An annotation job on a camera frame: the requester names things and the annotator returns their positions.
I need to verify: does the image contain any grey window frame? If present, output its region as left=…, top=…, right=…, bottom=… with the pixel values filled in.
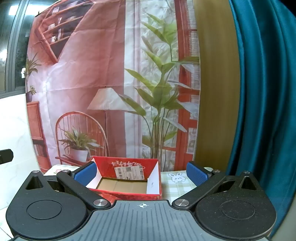
left=0, top=0, right=47, bottom=99

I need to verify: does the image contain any printed room scene backdrop cloth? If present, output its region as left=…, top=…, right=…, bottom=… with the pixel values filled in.
left=25, top=0, right=201, bottom=172

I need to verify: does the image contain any white marble panel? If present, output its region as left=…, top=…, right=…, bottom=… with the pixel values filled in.
left=0, top=94, right=39, bottom=239

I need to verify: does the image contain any teal curtain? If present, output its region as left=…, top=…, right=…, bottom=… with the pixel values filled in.
left=225, top=0, right=296, bottom=224

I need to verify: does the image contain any checked bunny print tablecloth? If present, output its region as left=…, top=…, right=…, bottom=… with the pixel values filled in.
left=44, top=163, right=215, bottom=204

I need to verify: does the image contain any red cardboard box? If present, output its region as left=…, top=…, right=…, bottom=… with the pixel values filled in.
left=84, top=156, right=163, bottom=204

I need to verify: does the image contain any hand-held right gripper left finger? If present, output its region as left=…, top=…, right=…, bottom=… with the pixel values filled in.
left=24, top=161, right=111, bottom=210

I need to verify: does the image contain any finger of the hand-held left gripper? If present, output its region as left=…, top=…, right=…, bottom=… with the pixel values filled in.
left=0, top=149, right=14, bottom=165

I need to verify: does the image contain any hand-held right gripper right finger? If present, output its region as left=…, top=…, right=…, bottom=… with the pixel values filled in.
left=172, top=161, right=264, bottom=210

